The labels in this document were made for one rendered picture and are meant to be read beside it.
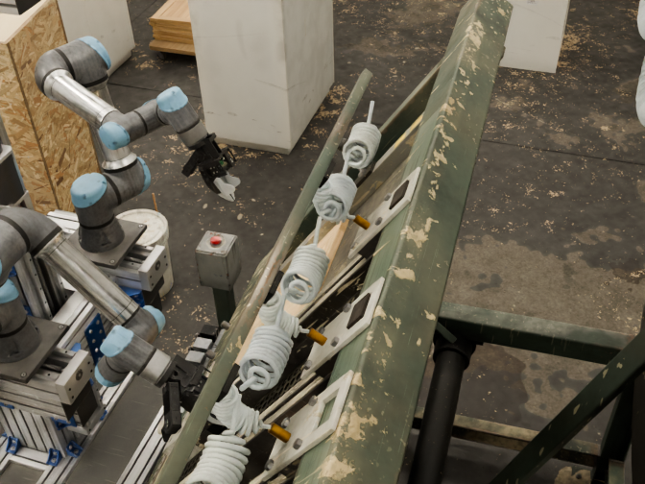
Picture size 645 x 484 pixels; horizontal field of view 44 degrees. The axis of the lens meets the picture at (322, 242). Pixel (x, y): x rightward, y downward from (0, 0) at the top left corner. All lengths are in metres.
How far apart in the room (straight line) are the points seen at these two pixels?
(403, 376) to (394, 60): 4.88
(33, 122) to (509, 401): 2.45
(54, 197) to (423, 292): 3.03
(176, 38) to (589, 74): 2.93
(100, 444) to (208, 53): 2.39
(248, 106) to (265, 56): 0.37
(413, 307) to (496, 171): 3.63
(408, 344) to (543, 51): 4.76
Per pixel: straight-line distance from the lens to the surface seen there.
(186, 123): 2.20
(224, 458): 1.08
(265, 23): 4.47
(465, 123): 1.61
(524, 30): 5.75
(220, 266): 2.82
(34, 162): 3.99
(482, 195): 4.59
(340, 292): 1.57
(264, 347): 1.17
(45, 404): 2.55
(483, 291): 4.00
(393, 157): 2.09
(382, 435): 1.05
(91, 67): 2.55
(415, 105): 2.28
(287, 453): 1.13
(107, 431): 3.28
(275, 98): 4.67
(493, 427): 3.23
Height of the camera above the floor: 2.75
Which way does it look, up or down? 41 degrees down
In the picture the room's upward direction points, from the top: 2 degrees counter-clockwise
